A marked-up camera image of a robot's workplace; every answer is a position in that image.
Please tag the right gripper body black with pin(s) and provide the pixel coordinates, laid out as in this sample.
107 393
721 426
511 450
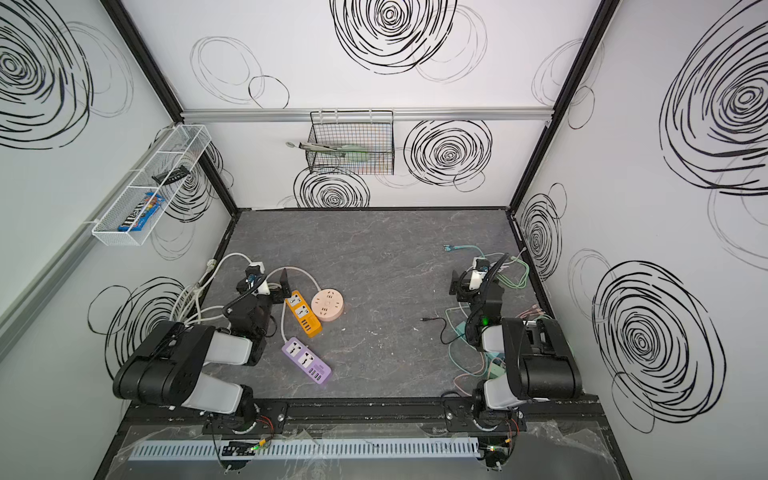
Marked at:
462 286

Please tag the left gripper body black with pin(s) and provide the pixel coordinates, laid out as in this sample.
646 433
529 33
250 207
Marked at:
274 289

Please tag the round pink power strip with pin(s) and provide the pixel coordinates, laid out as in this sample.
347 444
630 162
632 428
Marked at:
328 305

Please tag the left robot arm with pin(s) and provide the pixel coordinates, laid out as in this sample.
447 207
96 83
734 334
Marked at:
166 369

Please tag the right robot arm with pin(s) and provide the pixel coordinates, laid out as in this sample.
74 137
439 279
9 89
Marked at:
538 362

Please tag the orange power strip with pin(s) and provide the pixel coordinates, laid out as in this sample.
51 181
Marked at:
306 318

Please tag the purple power strip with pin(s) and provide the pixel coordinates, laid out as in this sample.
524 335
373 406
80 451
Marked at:
307 361

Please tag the blue candy packet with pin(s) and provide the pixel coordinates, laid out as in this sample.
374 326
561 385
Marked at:
142 212

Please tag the metal tongs in basket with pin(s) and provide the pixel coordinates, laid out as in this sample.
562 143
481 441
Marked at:
349 152

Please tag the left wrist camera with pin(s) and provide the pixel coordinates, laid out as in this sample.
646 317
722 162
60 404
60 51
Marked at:
255 272

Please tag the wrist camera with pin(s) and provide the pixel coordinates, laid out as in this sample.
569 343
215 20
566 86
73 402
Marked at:
479 270
255 272

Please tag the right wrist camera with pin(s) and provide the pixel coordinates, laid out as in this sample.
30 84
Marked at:
479 270

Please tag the white wire wall basket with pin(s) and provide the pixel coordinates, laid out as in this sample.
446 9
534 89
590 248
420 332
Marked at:
185 200

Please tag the grey slotted cable duct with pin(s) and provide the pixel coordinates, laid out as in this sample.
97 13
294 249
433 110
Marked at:
306 449

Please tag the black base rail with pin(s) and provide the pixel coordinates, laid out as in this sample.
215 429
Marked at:
453 413

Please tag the black wire wall basket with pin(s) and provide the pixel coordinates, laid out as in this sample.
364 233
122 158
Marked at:
372 129

